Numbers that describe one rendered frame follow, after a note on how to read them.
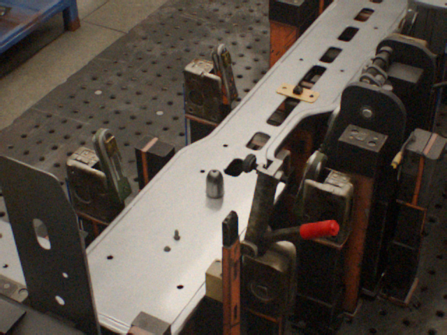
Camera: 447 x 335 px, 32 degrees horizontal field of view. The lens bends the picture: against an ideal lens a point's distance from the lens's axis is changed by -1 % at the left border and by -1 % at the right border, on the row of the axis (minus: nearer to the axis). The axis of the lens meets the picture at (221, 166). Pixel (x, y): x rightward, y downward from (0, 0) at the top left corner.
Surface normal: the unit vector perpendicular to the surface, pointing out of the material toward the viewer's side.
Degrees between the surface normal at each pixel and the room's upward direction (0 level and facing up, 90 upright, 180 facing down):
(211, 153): 0
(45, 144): 0
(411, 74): 0
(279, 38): 90
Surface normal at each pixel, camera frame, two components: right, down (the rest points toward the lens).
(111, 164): 0.85, 0.13
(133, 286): -0.01, -0.77
